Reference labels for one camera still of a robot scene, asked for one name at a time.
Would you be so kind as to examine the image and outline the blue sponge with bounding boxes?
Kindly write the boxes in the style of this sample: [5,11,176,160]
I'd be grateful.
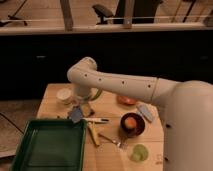
[68,107,83,123]

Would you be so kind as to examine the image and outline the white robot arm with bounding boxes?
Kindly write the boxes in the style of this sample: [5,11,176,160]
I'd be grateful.
[67,57,213,171]

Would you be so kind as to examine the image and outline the green plastic tray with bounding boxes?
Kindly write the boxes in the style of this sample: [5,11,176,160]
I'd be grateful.
[10,119,86,171]

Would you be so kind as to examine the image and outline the orange red plate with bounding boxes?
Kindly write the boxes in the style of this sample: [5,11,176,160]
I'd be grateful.
[117,95,136,105]

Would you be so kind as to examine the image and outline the dark bowl with orange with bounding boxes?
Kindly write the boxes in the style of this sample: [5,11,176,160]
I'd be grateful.
[120,113,145,137]

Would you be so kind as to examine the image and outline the metal fork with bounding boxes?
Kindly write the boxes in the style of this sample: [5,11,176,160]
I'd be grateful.
[98,133,125,149]

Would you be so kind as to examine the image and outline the green plastic cup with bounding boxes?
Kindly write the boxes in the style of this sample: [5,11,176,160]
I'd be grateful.
[131,144,149,162]

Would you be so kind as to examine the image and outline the black floor cable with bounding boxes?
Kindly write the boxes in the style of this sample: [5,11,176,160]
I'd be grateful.
[0,112,24,134]

